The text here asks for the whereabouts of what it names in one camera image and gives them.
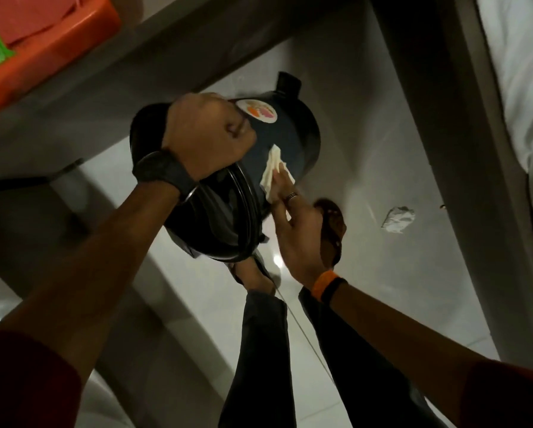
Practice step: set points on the person's right hand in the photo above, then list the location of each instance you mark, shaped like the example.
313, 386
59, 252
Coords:
300, 238

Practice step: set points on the person's left hand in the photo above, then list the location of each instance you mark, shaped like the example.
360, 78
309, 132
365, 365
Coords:
199, 133

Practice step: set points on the person's left fingers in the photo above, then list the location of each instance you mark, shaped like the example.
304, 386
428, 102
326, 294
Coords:
239, 127

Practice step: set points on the person's right fingers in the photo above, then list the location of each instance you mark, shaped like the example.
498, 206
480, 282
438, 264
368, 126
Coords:
289, 187

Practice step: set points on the white tissue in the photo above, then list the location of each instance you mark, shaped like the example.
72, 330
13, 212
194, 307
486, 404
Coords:
273, 167
398, 219

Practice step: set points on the person's right forearm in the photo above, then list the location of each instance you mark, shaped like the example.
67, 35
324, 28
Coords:
409, 347

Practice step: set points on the person's left forearm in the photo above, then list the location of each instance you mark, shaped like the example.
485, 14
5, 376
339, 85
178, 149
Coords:
97, 267

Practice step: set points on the brown sandal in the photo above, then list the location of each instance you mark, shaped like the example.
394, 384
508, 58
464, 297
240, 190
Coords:
266, 274
333, 231

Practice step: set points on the black wristwatch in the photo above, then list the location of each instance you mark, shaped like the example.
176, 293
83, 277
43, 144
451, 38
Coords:
164, 169

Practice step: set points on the orange and black wristband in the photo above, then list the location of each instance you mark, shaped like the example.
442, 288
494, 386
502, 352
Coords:
325, 285

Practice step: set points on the crumpled white tissue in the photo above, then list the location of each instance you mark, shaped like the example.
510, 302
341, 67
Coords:
398, 219

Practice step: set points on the person's left leg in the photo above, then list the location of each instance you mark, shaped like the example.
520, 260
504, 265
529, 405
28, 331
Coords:
262, 365

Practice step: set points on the person's leg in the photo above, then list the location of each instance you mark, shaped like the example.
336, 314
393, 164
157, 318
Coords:
364, 374
262, 365

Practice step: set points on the person's right leg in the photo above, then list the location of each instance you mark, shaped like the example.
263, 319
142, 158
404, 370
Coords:
364, 374

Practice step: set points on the orange plastic tray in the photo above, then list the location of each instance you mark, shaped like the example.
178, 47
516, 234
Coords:
48, 48

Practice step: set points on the pink packet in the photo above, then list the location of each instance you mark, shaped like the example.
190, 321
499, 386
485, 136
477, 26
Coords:
30, 15

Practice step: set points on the white cloth sheet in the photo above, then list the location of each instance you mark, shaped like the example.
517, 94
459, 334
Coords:
523, 84

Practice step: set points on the grey frame beam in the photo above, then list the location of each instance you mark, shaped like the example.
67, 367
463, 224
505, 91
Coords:
454, 151

